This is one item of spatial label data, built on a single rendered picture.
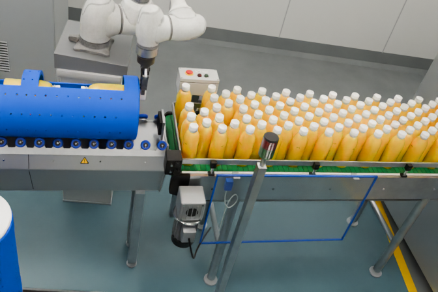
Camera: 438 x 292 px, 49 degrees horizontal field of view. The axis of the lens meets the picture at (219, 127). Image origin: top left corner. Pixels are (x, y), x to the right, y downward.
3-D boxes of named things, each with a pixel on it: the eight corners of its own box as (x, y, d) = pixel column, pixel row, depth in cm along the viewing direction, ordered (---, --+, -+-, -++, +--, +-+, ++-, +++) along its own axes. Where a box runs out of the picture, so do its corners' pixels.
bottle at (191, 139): (186, 152, 226) (192, 122, 215) (197, 160, 223) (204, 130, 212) (176, 159, 222) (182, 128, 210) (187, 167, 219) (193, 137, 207)
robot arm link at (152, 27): (139, 49, 191) (170, 47, 196) (142, 14, 181) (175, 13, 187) (131, 35, 198) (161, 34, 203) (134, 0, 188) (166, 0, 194)
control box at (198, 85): (175, 83, 252) (178, 66, 245) (212, 85, 257) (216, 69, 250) (177, 94, 244) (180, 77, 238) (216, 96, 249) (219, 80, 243)
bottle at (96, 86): (130, 82, 211) (87, 79, 207) (131, 89, 206) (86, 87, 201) (130, 96, 215) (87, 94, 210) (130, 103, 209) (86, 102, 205)
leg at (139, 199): (126, 259, 281) (133, 186, 242) (136, 259, 282) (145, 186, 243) (126, 268, 277) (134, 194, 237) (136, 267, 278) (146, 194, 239)
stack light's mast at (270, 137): (253, 160, 202) (262, 131, 192) (267, 160, 203) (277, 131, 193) (256, 170, 197) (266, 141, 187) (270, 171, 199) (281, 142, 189)
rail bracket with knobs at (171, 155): (162, 163, 219) (165, 146, 213) (178, 163, 221) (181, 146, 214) (164, 178, 212) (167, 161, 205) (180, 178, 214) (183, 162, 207)
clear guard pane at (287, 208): (200, 242, 244) (218, 175, 214) (341, 238, 263) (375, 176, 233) (201, 242, 243) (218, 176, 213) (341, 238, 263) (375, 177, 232)
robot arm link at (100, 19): (75, 27, 249) (78, -12, 236) (109, 27, 258) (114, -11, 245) (83, 44, 239) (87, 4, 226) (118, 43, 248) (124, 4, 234)
